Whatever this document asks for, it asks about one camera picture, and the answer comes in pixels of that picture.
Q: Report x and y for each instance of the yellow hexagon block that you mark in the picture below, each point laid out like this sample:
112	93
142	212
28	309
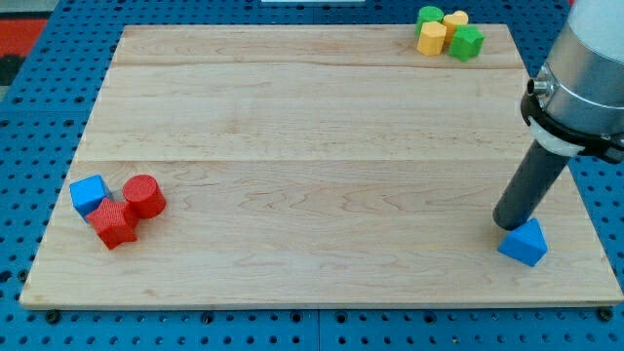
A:
431	39

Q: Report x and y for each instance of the yellow heart block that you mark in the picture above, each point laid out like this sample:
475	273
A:
452	22

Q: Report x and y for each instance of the red star block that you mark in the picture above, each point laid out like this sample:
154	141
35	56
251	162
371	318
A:
114	222

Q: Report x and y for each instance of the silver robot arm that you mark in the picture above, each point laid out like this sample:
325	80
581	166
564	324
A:
574	105

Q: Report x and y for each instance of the blue cube block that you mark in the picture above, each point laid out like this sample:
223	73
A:
87	194

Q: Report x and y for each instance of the green cylinder block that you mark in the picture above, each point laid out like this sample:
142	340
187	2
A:
428	17

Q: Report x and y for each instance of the green star block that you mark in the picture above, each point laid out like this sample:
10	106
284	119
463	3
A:
466	42

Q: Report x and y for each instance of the wooden board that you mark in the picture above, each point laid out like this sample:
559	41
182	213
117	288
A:
312	166

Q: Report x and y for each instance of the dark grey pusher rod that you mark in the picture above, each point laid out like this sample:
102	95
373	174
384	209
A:
537	172

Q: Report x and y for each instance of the red cylinder block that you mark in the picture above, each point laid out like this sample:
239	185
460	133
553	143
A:
144	195

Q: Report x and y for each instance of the blue triangle block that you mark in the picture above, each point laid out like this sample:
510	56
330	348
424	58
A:
526	243

